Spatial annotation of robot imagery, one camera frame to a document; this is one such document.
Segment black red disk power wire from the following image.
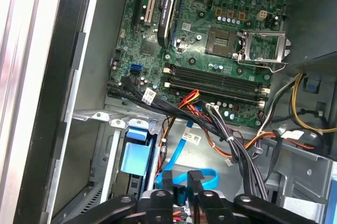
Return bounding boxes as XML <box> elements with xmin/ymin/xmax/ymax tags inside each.
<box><xmin>171</xmin><ymin>207</ymin><xmax>189</xmax><ymax>223</ymax></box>

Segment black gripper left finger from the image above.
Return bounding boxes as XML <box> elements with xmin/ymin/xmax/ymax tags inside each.
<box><xmin>67</xmin><ymin>170</ymin><xmax>175</xmax><ymax>224</ymax></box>

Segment thin wire locking lever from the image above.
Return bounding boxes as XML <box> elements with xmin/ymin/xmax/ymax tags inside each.
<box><xmin>236</xmin><ymin>55</ymin><xmax>289</xmax><ymax>73</ymax></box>

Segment RAM slot black clips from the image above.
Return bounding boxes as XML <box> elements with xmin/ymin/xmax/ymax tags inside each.
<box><xmin>168</xmin><ymin>62</ymin><xmax>272</xmax><ymax>87</ymax></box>
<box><xmin>168</xmin><ymin>74</ymin><xmax>267</xmax><ymax>101</ymax></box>

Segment CPU socket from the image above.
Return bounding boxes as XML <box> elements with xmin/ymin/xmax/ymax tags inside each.
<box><xmin>204</xmin><ymin>28</ymin><xmax>238</xmax><ymax>56</ymax></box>

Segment RAM slot white clips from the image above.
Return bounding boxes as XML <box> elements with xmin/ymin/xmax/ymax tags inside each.
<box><xmin>163</xmin><ymin>67</ymin><xmax>271</xmax><ymax>94</ymax></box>
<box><xmin>163</xmin><ymin>81</ymin><xmax>265</xmax><ymax>109</ymax></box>

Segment blue disk wire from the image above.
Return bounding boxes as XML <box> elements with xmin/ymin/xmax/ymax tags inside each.
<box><xmin>154</xmin><ymin>120</ymin><xmax>220</xmax><ymax>206</ymax></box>

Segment small blue plastic clip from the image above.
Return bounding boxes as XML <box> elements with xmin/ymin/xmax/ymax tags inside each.
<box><xmin>308</xmin><ymin>74</ymin><xmax>321</xmax><ymax>92</ymax></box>

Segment metal socket cover frame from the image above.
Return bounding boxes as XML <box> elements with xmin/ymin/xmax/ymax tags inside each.
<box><xmin>240</xmin><ymin>30</ymin><xmax>291</xmax><ymax>64</ymax></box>

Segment black cable bundle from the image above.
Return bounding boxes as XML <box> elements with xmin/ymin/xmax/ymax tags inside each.
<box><xmin>107</xmin><ymin>75</ymin><xmax>270</xmax><ymax>204</ymax></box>

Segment hard disk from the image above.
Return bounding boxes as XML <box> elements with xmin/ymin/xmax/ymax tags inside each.
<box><xmin>123</xmin><ymin>128</ymin><xmax>156</xmax><ymax>199</ymax></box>

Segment black open PC case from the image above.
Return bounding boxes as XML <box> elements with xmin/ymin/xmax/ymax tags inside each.
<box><xmin>18</xmin><ymin>0</ymin><xmax>337</xmax><ymax>224</ymax></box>

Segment metal drive cage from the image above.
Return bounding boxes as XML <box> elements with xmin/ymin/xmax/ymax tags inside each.
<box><xmin>263</xmin><ymin>128</ymin><xmax>337</xmax><ymax>224</ymax></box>

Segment metal disk bay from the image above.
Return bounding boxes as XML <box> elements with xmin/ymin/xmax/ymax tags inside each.
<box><xmin>70</xmin><ymin>110</ymin><xmax>164</xmax><ymax>209</ymax></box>

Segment orange red wire bundle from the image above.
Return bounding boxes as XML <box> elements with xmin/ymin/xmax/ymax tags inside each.
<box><xmin>157</xmin><ymin>89</ymin><xmax>280</xmax><ymax>159</ymax></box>

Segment black graphics card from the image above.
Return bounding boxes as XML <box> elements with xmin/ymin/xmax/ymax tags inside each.
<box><xmin>157</xmin><ymin>0</ymin><xmax>183</xmax><ymax>48</ymax></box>

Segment yellow black power wires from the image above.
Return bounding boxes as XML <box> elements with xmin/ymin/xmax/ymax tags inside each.
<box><xmin>257</xmin><ymin>72</ymin><xmax>337</xmax><ymax>135</ymax></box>

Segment green Dell motherboard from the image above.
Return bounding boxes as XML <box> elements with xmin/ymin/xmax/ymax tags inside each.
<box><xmin>106</xmin><ymin>0</ymin><xmax>291</xmax><ymax>130</ymax></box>

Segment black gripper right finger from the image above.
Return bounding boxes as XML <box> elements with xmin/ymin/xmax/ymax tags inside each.
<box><xmin>187</xmin><ymin>170</ymin><xmax>316</xmax><ymax>224</ymax></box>

